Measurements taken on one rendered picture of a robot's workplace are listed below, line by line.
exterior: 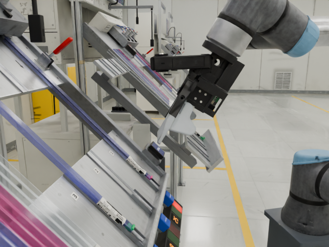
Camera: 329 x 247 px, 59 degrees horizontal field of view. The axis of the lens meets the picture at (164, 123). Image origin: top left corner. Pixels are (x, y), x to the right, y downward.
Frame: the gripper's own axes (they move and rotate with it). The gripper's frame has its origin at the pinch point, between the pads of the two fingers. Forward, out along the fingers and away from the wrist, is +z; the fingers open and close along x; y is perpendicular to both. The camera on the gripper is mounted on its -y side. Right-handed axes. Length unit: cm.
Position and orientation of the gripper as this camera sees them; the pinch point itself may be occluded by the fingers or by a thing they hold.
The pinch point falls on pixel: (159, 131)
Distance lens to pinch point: 59.6
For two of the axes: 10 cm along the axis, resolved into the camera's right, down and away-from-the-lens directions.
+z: -4.9, 8.3, 2.6
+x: 1.1, -2.3, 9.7
